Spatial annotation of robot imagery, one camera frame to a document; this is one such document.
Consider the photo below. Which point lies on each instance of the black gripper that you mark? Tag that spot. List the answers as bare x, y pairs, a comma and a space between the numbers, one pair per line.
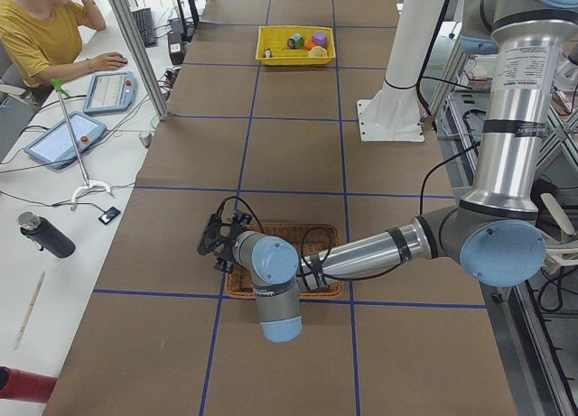
224, 243

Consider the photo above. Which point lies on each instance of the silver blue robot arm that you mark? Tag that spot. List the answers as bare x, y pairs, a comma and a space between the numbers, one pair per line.
490, 231

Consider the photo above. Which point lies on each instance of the brown wicker basket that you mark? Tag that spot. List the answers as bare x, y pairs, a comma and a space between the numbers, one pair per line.
307, 239

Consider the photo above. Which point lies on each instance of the yellow plastic basket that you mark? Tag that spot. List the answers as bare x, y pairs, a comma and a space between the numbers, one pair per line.
275, 38

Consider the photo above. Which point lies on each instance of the small black square device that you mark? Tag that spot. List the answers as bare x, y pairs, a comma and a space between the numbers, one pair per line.
109, 215

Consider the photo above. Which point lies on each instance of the black water bottle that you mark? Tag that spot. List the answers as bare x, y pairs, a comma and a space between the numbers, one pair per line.
43, 233

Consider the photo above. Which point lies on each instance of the thin pencil stick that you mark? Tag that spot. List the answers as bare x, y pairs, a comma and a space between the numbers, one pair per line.
29, 311

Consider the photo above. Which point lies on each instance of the lower blue teach pendant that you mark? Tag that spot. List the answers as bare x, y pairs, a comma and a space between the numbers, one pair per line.
54, 148

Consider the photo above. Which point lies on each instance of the blue teach pendant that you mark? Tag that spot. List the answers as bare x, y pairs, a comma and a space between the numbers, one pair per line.
54, 148
110, 93

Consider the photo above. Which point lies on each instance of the upper blue teach pendant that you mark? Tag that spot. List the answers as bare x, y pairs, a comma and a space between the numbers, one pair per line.
110, 93

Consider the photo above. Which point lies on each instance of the beige bread toy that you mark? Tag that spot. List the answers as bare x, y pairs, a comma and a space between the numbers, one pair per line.
317, 52

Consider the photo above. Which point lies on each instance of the orange toy fruit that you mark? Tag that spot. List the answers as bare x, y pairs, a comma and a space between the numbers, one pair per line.
308, 45

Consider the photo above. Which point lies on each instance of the grabber reacher stick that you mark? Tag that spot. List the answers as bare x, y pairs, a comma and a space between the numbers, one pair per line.
88, 184

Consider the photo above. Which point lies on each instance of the red cylinder object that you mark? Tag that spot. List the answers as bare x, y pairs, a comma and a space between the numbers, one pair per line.
19, 385

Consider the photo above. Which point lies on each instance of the purple toy block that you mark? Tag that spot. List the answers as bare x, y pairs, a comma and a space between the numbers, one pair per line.
320, 38

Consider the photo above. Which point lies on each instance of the black keyboard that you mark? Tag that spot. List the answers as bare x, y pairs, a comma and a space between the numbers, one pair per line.
144, 22

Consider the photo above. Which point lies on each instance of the person in yellow shirt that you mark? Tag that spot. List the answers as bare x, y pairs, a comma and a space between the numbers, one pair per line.
42, 39

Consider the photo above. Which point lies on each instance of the white office chair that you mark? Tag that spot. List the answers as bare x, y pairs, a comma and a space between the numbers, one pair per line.
561, 245

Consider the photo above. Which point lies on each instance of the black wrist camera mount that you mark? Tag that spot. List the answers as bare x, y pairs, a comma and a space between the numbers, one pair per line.
208, 240

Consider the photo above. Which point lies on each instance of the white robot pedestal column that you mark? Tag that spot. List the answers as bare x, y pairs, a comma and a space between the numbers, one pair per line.
393, 114

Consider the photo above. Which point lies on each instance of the aluminium frame post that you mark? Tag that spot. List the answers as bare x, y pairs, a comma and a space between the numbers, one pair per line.
136, 47

